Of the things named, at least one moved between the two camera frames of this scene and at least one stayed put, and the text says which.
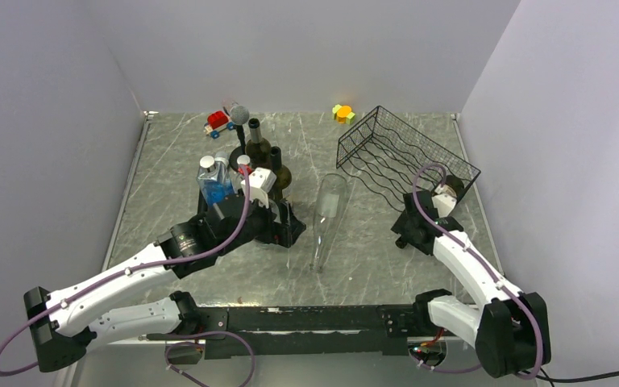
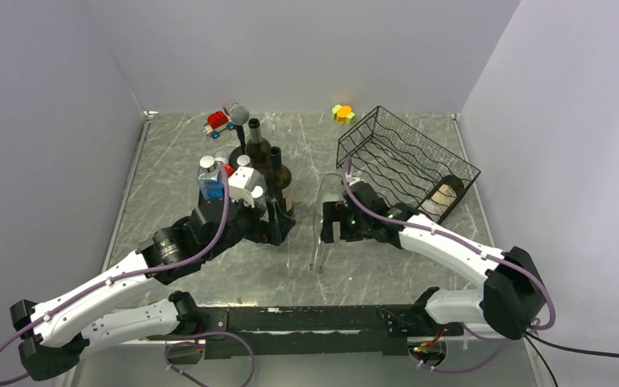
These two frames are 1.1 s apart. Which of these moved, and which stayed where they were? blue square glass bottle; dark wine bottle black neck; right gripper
Moved: right gripper
Stayed: dark wine bottle black neck; blue square glass bottle
